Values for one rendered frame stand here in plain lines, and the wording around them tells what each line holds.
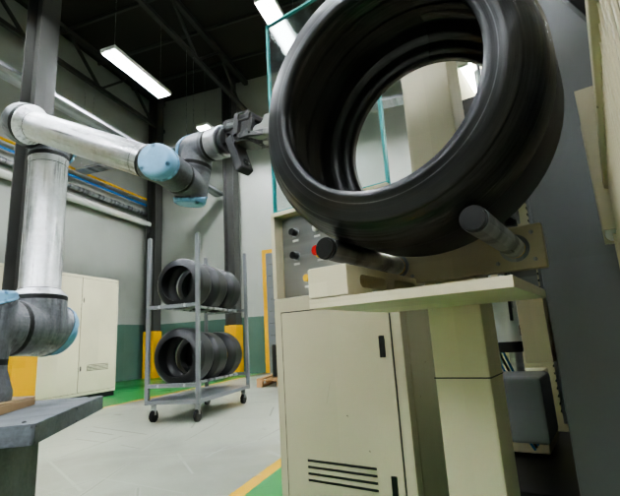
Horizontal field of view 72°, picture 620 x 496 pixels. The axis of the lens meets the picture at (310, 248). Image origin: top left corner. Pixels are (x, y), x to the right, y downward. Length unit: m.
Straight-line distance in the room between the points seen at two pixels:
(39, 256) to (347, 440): 1.15
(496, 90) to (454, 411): 0.72
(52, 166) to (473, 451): 1.42
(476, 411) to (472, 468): 0.13
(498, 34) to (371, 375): 1.11
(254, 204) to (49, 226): 10.37
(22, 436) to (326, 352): 0.98
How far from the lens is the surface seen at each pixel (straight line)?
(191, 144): 1.28
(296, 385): 1.72
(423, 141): 1.21
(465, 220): 0.72
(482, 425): 1.11
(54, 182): 1.56
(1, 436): 1.07
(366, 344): 1.54
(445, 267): 1.09
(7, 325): 1.32
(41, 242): 1.48
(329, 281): 0.81
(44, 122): 1.43
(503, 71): 0.77
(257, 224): 11.53
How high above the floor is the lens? 0.73
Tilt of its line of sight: 12 degrees up
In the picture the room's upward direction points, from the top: 3 degrees counter-clockwise
